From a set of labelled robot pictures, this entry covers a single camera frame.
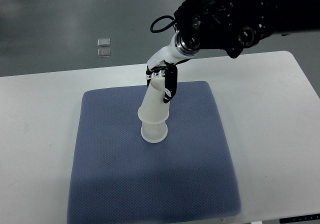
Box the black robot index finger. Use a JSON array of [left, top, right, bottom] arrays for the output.
[[145, 68, 156, 87]]

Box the white paper cup on mat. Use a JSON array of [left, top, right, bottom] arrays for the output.
[[140, 121, 168, 144]]

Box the black table edge strip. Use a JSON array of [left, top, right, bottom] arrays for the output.
[[279, 213, 320, 224]]

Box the upper metal floor plate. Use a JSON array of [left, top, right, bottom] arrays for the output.
[[97, 37, 111, 47]]

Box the white paper cup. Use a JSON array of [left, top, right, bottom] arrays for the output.
[[137, 76, 170, 125], [140, 121, 168, 144]]

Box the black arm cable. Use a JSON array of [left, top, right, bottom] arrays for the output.
[[150, 15, 177, 34]]

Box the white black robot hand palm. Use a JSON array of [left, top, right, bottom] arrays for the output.
[[147, 32, 198, 71]]

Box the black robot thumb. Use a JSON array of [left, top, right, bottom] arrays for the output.
[[163, 64, 178, 104]]

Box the blue textured fabric mat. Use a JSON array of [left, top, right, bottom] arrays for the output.
[[67, 81, 241, 224]]

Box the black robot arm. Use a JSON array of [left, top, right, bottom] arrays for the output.
[[146, 0, 320, 103]]

